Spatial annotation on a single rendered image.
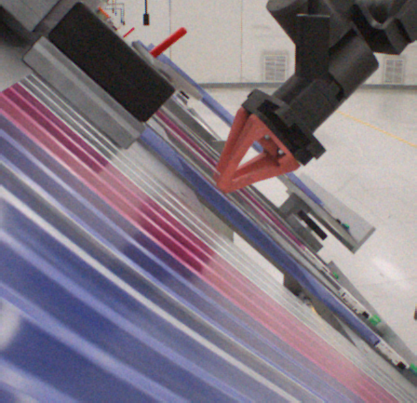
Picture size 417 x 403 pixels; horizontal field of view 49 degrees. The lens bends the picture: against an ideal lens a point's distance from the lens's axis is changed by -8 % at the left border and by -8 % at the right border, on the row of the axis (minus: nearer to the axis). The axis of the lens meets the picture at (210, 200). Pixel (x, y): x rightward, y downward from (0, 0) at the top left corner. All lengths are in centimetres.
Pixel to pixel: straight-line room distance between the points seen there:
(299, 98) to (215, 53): 778
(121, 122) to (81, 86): 3
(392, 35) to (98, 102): 31
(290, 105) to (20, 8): 27
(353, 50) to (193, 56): 772
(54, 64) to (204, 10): 794
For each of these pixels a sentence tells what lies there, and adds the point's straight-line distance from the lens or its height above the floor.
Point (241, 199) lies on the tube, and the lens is 50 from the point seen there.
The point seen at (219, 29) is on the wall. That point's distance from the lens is 824.
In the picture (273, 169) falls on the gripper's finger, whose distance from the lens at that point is 48.
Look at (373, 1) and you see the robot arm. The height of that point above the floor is 113.
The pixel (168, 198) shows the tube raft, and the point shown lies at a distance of 20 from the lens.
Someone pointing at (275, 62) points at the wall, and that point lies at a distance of 852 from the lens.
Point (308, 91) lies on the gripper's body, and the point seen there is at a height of 104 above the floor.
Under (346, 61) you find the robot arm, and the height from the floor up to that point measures 107.
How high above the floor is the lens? 110
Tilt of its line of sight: 21 degrees down
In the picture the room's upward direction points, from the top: straight up
